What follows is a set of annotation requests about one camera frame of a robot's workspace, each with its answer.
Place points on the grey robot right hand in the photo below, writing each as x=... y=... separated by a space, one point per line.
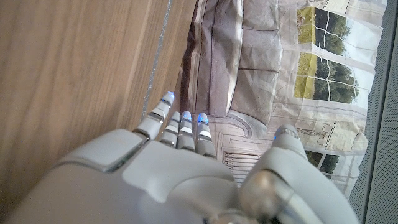
x=174 y=180

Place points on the printed living room backdrop cloth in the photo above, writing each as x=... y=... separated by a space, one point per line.
x=258 y=62

